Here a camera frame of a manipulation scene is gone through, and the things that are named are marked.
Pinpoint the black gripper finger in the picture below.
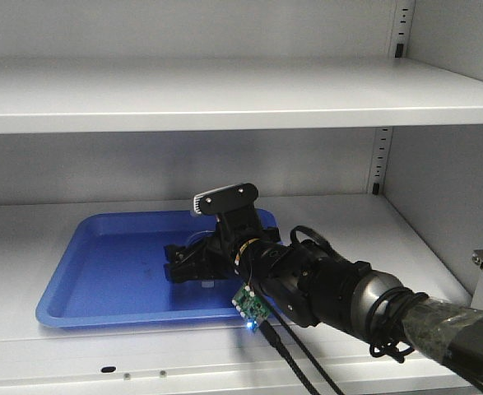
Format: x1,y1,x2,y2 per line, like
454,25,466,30
164,263,216,284
165,243,202,263

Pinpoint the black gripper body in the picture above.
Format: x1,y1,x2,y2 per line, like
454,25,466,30
210,207,281,279

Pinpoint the clear glass beaker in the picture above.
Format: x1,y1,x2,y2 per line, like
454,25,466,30
184,231,217,287

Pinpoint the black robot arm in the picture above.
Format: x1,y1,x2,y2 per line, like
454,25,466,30
165,210,483,392

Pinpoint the upper grey cabinet shelf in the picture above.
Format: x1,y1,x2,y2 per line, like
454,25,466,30
0,58,483,134

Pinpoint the green circuit board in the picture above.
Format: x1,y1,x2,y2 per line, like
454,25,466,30
231,285,270,332

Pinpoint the blue plastic tray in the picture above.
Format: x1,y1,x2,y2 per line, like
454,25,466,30
35,208,283,329

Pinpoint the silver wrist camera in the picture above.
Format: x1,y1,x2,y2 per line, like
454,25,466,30
193,183,258,216

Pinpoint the black cable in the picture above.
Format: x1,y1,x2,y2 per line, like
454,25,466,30
261,318,345,395

